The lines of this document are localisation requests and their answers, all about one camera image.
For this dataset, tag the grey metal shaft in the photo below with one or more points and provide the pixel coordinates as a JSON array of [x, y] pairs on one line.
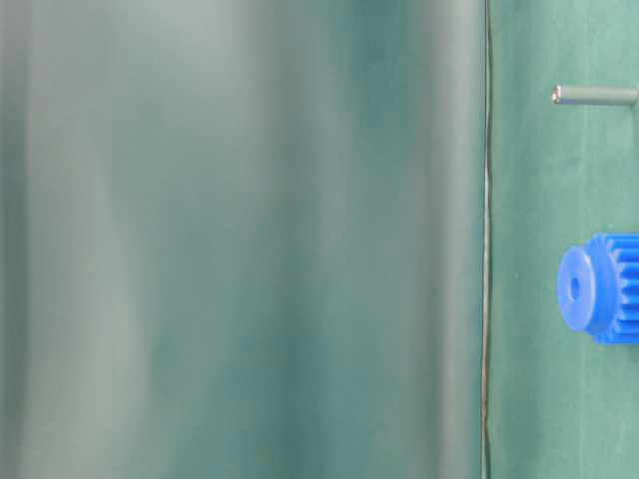
[[594, 95]]

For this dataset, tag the small blue plastic gear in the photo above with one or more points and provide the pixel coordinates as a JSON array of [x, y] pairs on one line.
[[597, 288]]

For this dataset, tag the green cloth mat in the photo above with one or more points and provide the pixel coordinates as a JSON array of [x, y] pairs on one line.
[[559, 404]]

